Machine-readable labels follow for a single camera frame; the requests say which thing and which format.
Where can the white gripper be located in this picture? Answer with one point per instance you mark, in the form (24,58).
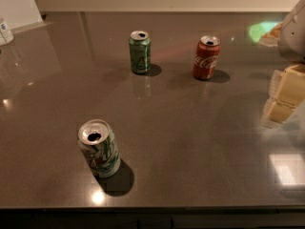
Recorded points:
(294,37)

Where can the white green soda can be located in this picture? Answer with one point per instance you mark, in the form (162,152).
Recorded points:
(96,140)

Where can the white bottle at left edge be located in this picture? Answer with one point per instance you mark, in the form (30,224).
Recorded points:
(6,36)

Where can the red coke can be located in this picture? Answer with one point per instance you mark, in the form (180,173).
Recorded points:
(207,52)

